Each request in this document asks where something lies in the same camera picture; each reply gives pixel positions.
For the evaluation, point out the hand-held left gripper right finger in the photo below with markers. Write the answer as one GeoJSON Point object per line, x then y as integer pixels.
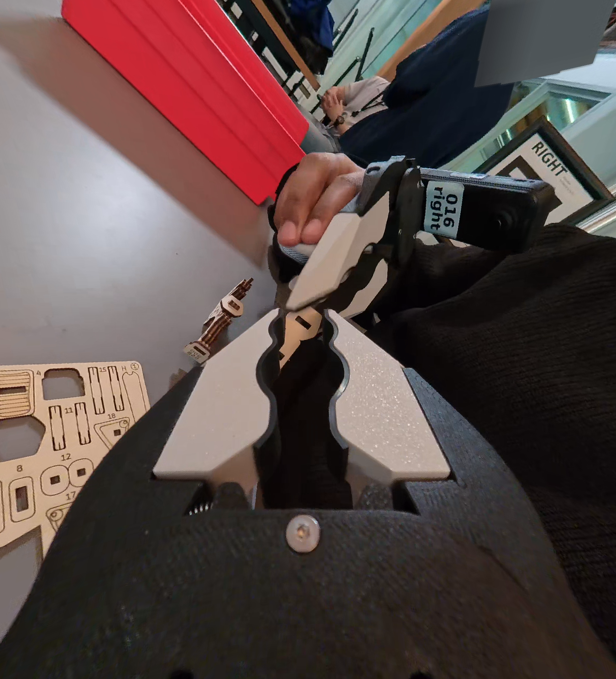
{"type": "Point", "coordinates": [387, 419]}

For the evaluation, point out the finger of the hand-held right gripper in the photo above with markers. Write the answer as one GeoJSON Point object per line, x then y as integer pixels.
{"type": "Point", "coordinates": [334, 249]}
{"type": "Point", "coordinates": [366, 297]}

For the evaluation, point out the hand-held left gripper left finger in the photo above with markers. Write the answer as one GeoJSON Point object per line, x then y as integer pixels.
{"type": "Point", "coordinates": [218, 419]}

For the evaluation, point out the wooden model part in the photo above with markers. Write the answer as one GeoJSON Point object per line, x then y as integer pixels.
{"type": "Point", "coordinates": [300, 329]}

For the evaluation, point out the wooden puzzle sheet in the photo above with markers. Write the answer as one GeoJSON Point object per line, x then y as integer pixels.
{"type": "Point", "coordinates": [32, 467]}

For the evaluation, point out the grey desk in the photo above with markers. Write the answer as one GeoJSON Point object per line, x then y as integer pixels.
{"type": "Point", "coordinates": [74, 212]}

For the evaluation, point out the person's right hand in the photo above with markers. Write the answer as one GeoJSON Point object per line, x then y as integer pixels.
{"type": "Point", "coordinates": [313, 196]}

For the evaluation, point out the framed sign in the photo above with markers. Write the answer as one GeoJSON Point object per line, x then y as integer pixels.
{"type": "Point", "coordinates": [541, 159]}

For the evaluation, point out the small wooden model assembly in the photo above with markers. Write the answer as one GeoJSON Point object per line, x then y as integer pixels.
{"type": "Point", "coordinates": [218, 323]}

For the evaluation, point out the red box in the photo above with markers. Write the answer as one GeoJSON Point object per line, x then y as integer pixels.
{"type": "Point", "coordinates": [191, 79]}

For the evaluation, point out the blue jacket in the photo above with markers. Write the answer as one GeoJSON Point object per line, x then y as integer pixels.
{"type": "Point", "coordinates": [313, 21]}

